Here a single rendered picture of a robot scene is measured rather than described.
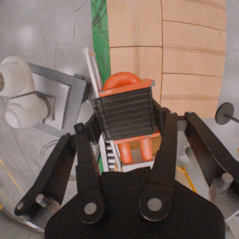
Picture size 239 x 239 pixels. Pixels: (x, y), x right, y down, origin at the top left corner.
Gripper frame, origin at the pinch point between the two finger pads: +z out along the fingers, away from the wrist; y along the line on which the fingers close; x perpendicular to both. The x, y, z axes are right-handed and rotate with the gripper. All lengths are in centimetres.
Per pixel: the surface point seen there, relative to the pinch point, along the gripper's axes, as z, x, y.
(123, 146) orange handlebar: -0.4, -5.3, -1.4
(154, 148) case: 53, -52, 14
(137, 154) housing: 1.5, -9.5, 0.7
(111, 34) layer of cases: 74, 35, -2
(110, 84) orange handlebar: -0.3, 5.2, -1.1
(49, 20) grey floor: 128, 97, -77
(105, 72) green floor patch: 128, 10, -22
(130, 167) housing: -1.0, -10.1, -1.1
